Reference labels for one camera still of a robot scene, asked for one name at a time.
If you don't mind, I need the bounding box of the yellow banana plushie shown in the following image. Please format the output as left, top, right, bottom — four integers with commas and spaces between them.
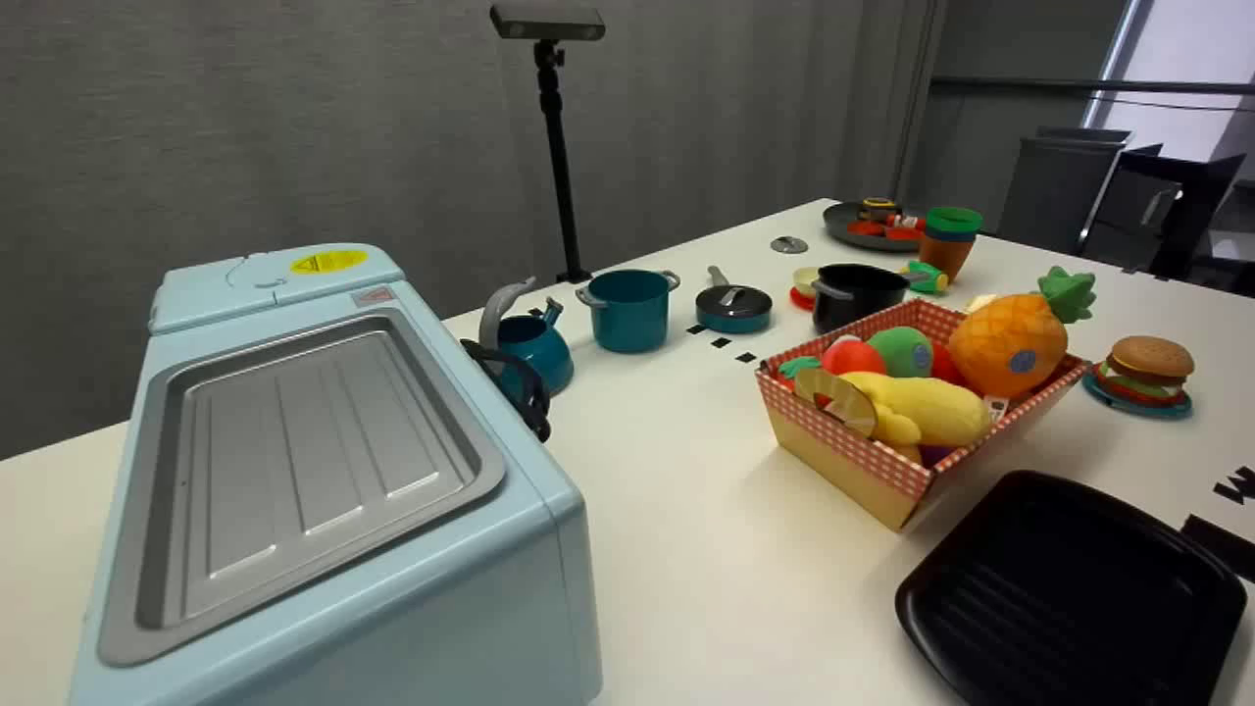
835, 369, 1002, 454

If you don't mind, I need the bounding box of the red tomato plushie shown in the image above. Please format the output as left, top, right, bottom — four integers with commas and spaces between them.
816, 328, 896, 383

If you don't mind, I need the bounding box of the dark round plate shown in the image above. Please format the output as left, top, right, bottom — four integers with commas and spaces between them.
819, 195, 933, 255

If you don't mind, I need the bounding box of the green round plushie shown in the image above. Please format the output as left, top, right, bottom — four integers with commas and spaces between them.
866, 321, 938, 379

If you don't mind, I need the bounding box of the orange pineapple plushie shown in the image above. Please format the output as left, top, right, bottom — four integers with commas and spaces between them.
944, 264, 1099, 406

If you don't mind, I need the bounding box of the black ribbed plate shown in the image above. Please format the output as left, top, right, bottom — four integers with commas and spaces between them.
896, 467, 1252, 706

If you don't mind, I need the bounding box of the small teal plate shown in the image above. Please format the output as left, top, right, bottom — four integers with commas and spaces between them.
1079, 369, 1195, 423

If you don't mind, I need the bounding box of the teal toy pot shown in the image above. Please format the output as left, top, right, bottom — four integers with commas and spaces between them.
578, 268, 687, 353

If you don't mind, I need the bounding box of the teal toy kettle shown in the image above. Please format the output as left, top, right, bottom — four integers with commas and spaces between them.
475, 276, 581, 399

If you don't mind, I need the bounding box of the small grey frying pan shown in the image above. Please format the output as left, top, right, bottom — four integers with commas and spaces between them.
689, 264, 776, 336

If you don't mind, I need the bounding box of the black saucepan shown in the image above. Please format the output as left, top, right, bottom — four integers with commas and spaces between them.
812, 258, 914, 334

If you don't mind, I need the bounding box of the red checkered cardboard basket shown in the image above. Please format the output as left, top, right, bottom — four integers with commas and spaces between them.
752, 296, 1096, 535

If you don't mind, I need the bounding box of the red toy food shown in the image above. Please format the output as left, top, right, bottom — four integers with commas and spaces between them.
844, 212, 925, 246

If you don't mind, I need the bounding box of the small green toy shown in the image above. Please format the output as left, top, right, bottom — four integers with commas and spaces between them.
901, 255, 959, 300

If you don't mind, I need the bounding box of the jar with green lid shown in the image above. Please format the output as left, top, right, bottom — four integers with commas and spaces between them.
917, 206, 987, 287

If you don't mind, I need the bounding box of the light blue toy oven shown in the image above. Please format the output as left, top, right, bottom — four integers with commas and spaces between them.
67, 238, 603, 706

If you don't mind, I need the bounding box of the grey chair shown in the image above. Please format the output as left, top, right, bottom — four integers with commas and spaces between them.
995, 124, 1135, 251

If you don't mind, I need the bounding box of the toy burger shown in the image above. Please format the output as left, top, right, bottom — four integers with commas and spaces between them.
1096, 334, 1195, 407

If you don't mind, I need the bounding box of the black chair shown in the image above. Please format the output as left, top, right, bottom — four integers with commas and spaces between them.
1082, 144, 1246, 279

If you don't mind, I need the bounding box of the black camera stand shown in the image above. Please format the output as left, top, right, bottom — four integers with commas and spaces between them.
485, 0, 607, 287

